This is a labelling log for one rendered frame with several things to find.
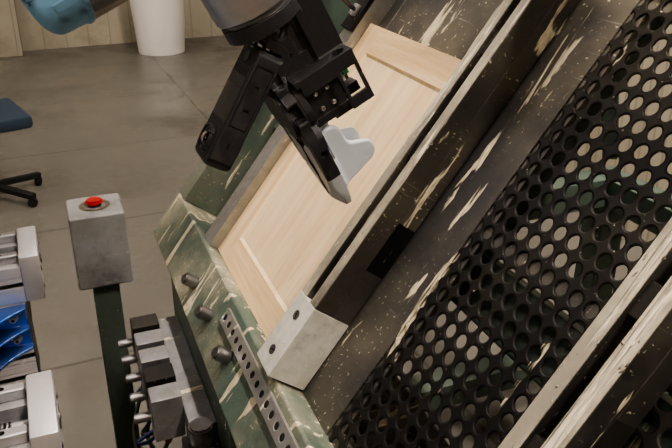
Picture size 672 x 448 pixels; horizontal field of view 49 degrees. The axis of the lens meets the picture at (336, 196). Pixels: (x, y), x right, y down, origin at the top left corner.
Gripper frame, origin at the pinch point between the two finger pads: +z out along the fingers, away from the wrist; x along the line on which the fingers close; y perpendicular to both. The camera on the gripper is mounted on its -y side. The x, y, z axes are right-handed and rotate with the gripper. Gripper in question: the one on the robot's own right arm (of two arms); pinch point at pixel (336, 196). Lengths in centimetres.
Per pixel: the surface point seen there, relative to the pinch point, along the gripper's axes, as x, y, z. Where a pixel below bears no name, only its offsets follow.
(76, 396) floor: 158, -86, 103
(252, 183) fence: 74, -2, 31
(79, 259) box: 93, -42, 33
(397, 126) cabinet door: 43, 22, 22
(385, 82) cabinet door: 55, 27, 20
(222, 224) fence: 75, -12, 36
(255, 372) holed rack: 30, -20, 37
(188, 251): 79, -21, 39
